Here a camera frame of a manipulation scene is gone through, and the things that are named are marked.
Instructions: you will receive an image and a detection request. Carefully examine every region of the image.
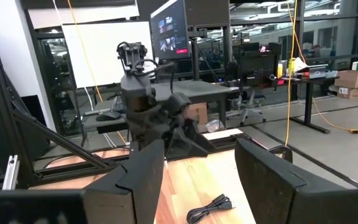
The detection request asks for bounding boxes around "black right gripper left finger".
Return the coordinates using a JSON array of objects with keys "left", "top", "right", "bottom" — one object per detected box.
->
[{"left": 0, "top": 139, "right": 165, "bottom": 224}]

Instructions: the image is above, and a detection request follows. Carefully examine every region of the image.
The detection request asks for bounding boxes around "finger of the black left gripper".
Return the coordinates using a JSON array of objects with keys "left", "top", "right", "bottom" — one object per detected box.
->
[
  {"left": 165, "top": 126, "right": 210, "bottom": 160},
  {"left": 183, "top": 118, "right": 216, "bottom": 153}
]

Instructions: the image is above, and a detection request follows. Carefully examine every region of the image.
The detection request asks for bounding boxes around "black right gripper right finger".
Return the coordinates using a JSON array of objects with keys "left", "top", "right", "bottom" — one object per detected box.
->
[{"left": 234, "top": 138, "right": 358, "bottom": 224}]

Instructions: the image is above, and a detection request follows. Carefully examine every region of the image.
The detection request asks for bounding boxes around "clear plastic bag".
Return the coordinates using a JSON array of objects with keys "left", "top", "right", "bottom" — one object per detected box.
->
[{"left": 204, "top": 119, "right": 227, "bottom": 133}]

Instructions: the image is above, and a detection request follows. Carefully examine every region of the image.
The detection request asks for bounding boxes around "cardboard box under desk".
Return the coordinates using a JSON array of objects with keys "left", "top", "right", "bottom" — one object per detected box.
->
[{"left": 184, "top": 102, "right": 209, "bottom": 126}]

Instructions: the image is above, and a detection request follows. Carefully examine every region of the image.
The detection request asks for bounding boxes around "grey desk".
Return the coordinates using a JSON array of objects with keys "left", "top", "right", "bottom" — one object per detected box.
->
[{"left": 83, "top": 79, "right": 233, "bottom": 135}]

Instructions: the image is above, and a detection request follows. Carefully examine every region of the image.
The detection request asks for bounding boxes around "black computer mouse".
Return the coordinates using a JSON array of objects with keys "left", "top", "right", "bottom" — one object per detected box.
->
[{"left": 96, "top": 111, "right": 122, "bottom": 123}]

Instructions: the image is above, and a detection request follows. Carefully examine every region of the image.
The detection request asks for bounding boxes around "office chair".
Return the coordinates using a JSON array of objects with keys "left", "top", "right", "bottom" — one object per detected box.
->
[{"left": 226, "top": 89, "right": 267, "bottom": 127}]

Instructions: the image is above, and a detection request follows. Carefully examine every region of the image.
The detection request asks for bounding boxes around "white whiteboard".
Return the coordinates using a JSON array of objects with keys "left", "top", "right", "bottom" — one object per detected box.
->
[{"left": 61, "top": 21, "right": 154, "bottom": 90}]

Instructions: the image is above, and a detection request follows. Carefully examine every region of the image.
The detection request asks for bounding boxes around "computer monitor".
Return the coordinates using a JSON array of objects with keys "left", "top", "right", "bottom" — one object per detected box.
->
[{"left": 150, "top": 0, "right": 190, "bottom": 61}]

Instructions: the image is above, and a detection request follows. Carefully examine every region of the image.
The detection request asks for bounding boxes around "black equipment rack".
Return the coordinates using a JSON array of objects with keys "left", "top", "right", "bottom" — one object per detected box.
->
[{"left": 237, "top": 42, "right": 282, "bottom": 88}]

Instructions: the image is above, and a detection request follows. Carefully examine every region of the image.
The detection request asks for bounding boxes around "black leg desk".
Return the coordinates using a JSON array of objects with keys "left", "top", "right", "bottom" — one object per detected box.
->
[{"left": 277, "top": 75, "right": 341, "bottom": 135}]

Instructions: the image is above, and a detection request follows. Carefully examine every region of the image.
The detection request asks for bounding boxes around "silver aluminium extrusion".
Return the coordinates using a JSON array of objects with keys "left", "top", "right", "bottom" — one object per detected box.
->
[{"left": 2, "top": 154, "right": 21, "bottom": 191}]

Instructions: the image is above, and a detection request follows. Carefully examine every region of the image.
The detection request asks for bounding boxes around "monitor with back showing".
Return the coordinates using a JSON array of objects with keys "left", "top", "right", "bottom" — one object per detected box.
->
[{"left": 183, "top": 0, "right": 231, "bottom": 29}]

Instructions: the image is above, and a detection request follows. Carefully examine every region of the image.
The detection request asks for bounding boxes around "small labelled cardboard box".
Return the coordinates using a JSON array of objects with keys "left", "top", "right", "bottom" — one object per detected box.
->
[{"left": 337, "top": 86, "right": 358, "bottom": 100}]

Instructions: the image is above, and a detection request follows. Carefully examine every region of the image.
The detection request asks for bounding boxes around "large cardboard box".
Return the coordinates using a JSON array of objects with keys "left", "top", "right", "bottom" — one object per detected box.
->
[{"left": 334, "top": 69, "right": 358, "bottom": 89}]

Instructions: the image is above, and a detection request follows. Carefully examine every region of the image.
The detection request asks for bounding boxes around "black USB cable bundle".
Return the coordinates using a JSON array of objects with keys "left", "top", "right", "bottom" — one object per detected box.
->
[{"left": 186, "top": 194, "right": 236, "bottom": 224}]

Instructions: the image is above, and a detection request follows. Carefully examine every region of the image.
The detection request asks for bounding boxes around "black table frame strut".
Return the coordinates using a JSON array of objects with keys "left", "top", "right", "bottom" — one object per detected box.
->
[{"left": 0, "top": 2, "right": 119, "bottom": 187}]

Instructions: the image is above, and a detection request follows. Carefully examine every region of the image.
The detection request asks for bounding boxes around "yellow hanging cable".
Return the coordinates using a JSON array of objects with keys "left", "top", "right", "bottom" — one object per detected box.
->
[
  {"left": 66, "top": 0, "right": 127, "bottom": 146},
  {"left": 283, "top": 0, "right": 358, "bottom": 147}
]

